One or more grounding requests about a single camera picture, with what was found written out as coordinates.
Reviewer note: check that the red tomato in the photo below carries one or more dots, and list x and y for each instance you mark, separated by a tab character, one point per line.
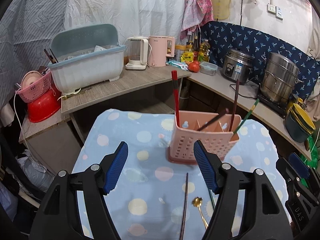
194	66

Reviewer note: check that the white glass kettle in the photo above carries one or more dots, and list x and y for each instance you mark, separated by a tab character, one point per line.
138	51

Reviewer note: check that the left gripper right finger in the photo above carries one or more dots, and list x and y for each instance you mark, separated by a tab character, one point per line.
263	214

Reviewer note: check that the dark brown-red chopstick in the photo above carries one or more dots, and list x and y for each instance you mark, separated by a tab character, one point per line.
216	118

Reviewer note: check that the large steel steamer pot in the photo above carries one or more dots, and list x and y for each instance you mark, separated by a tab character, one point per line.
280	78

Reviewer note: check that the pink floral apron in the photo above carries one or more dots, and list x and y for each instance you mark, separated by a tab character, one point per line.
196	14

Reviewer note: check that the steel rice cooker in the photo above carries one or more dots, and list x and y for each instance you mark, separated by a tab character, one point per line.
237	66

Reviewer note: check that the grey wooden side counter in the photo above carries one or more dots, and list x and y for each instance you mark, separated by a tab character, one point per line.
129	81

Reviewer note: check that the red black-tipped chopstick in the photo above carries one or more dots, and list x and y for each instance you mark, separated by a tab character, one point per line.
176	95

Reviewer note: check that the white dish drainer with lid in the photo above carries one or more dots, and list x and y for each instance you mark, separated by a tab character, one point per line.
86	56

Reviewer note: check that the red plastic basin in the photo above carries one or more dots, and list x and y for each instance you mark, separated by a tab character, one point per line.
45	106

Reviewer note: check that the clear food container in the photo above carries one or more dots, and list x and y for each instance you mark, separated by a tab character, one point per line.
208	68

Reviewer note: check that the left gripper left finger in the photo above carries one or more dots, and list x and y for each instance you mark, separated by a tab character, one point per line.
58	216

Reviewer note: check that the green plastic bag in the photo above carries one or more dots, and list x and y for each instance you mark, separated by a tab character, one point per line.
313	142

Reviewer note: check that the blue patterned backsplash cloth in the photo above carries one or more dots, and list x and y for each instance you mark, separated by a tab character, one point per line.
224	36

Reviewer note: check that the black induction cooker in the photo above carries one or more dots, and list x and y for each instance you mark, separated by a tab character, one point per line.
276	107

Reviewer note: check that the yellow seasoning packet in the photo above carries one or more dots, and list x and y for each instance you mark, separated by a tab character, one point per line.
187	56

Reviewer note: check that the blue wet wipes pack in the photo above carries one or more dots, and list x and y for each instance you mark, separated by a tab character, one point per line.
178	64

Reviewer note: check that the dark brown twisted chopstick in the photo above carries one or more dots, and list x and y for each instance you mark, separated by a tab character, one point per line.
184	212

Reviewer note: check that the pink perforated utensil holder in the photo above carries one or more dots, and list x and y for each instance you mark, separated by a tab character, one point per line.
218	138

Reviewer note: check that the maroon chopstick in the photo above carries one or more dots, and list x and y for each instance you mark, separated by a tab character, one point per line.
235	104

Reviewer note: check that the white tin can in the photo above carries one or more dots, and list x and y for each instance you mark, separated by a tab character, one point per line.
179	51

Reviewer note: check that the pink plastic basket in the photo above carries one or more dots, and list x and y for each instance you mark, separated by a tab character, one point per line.
34	85

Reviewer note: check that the gold flower spoon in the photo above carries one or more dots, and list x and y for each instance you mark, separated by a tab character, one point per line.
197	202

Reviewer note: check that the blue patterned tablecloth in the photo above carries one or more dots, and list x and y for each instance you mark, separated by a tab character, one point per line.
147	202

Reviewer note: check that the dark green yellow-rimmed bowls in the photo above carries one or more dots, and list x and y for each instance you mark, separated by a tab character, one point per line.
299	124

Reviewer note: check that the white wall socket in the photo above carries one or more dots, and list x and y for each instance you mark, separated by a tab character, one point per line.
271	8

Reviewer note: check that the pink electric kettle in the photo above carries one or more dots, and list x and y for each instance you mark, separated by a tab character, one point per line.
161	48

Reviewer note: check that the green gold-banded chopstick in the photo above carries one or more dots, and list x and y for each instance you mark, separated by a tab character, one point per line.
247	116

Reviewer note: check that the cooking oil bottle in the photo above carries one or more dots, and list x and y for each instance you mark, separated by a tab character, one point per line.
204	51

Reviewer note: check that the dark soy sauce bottle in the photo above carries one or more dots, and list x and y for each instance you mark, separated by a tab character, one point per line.
196	48

